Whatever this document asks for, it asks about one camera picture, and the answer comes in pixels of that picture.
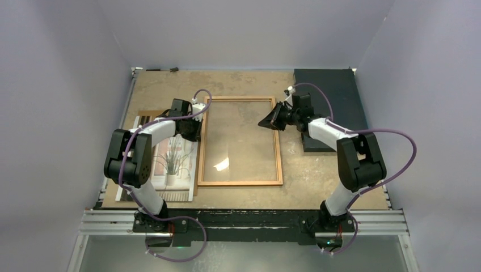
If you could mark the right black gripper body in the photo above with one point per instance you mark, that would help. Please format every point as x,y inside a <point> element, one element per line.
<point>288,117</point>

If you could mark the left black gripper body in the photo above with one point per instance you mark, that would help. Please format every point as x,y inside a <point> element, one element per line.
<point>192,129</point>

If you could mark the plant photo print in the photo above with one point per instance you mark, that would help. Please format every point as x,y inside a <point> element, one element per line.
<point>173,169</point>

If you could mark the clear glass pane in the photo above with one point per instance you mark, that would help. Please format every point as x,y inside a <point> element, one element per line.
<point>240,142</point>

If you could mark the wooden picture frame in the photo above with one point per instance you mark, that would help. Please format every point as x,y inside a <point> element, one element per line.
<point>280,157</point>

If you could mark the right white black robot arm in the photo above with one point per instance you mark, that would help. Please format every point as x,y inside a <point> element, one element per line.
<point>360,163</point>

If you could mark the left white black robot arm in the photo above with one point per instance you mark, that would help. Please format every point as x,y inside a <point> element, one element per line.
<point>129,156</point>

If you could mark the dark rectangular box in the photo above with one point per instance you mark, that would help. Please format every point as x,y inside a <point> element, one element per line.
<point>334,87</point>

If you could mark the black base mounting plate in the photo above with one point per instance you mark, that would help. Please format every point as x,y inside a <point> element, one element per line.
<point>303,227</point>

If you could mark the aluminium rail beam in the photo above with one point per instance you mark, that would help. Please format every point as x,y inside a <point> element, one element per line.
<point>370,222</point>

